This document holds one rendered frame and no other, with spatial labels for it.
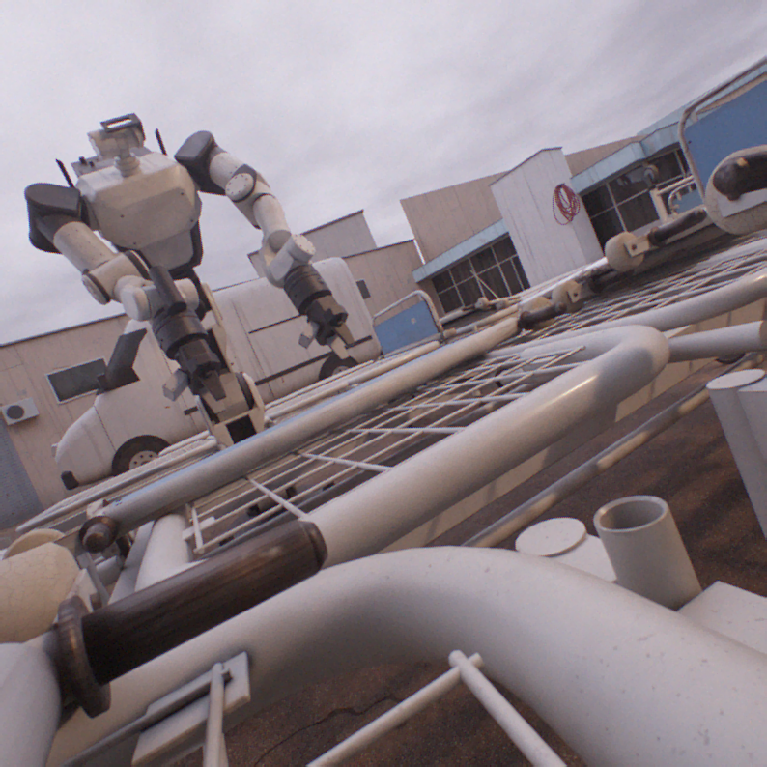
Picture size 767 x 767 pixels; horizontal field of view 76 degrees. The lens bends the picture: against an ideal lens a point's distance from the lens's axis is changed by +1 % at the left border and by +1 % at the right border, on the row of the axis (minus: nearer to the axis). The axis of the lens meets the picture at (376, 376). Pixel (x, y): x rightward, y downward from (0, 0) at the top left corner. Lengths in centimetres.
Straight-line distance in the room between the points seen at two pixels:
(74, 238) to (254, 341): 688
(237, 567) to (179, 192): 134
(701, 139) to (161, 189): 174
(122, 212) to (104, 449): 644
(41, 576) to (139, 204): 127
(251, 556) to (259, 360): 796
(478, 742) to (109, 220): 134
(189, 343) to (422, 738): 77
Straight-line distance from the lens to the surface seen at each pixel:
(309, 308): 108
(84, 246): 138
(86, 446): 774
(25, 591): 23
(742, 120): 210
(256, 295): 844
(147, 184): 147
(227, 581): 19
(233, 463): 64
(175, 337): 99
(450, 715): 95
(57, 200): 147
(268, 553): 19
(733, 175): 37
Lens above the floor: 58
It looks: 3 degrees down
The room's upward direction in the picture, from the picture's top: 23 degrees counter-clockwise
